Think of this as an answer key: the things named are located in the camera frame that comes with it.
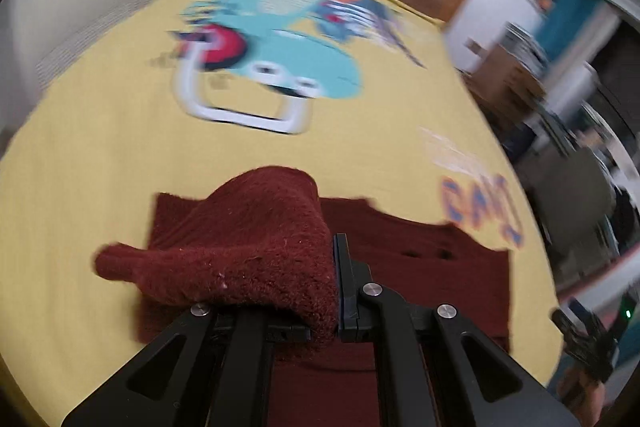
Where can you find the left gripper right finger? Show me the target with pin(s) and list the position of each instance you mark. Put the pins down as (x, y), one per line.
(434, 367)

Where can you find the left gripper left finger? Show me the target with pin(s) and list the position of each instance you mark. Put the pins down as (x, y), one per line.
(210, 367)

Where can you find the dark red knit sweater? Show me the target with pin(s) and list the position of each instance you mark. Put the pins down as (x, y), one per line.
(266, 237)

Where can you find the person's hand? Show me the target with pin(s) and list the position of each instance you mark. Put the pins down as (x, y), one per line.
(582, 395)

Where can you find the wooden nightstand cabinet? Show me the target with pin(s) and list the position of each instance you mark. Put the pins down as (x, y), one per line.
(505, 90)

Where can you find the yellow dinosaur bed cover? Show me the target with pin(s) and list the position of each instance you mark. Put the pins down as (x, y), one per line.
(109, 136)

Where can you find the grey desk chair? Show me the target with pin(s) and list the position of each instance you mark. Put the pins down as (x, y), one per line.
(570, 196)

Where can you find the white printer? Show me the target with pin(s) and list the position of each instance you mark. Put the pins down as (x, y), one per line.
(521, 44)

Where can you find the teal curtain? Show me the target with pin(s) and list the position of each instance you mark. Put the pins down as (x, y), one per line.
(561, 26)

